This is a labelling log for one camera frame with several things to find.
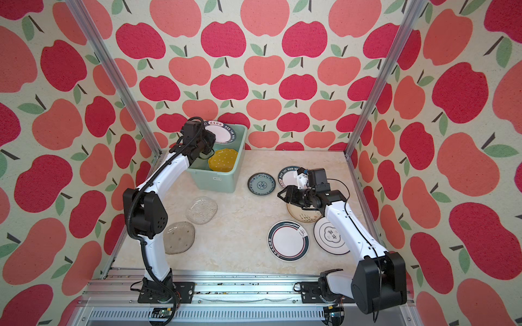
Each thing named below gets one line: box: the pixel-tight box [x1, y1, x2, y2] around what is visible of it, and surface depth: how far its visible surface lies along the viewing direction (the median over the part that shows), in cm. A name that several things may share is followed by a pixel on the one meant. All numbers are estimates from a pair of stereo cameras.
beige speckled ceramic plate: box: [286, 203, 323, 223], surface depth 95 cm
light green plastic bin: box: [222, 124, 249, 193], surface depth 102 cm
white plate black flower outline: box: [313, 216, 351, 256], surface depth 89 cm
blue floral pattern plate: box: [247, 172, 277, 196], surface depth 110 cm
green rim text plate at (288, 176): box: [277, 165, 300, 189], surface depth 111 cm
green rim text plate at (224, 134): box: [203, 120, 237, 144], surface depth 100 cm
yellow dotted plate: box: [207, 148, 238, 173], surface depth 117 cm
